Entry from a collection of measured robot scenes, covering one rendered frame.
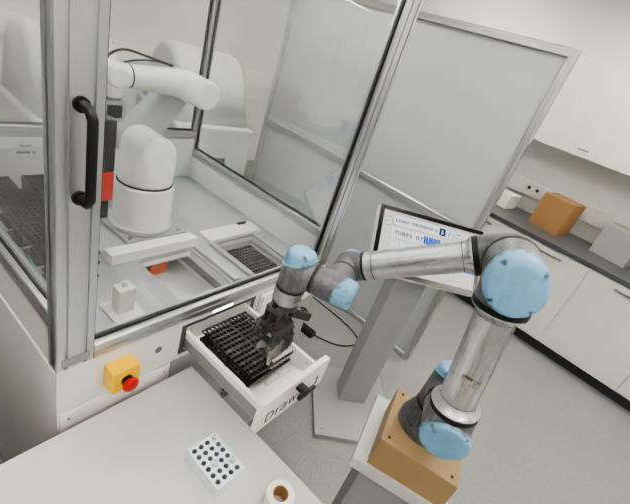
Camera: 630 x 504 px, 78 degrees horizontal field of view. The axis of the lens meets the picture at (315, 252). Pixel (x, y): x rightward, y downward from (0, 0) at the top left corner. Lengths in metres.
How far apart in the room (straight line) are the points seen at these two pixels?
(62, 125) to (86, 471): 0.75
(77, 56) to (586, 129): 3.73
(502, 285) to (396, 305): 1.21
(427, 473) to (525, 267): 0.65
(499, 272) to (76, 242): 0.79
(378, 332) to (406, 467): 0.96
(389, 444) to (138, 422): 0.66
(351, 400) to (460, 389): 1.49
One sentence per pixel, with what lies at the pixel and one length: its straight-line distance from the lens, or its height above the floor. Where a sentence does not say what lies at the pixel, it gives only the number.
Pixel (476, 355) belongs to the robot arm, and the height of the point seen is 1.27.
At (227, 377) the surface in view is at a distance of 1.15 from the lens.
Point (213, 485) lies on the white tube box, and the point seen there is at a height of 0.80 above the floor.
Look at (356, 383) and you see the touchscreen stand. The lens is 2.30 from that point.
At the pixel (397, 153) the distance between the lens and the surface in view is 2.71.
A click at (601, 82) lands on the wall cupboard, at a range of 4.04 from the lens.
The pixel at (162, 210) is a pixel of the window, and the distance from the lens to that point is 0.94.
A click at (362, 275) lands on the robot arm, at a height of 1.25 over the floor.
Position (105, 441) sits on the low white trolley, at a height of 0.76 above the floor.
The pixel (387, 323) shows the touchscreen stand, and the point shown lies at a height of 0.63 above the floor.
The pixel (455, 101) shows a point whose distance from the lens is 2.57.
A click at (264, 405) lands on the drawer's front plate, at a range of 1.05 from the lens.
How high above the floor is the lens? 1.73
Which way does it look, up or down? 27 degrees down
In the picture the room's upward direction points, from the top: 19 degrees clockwise
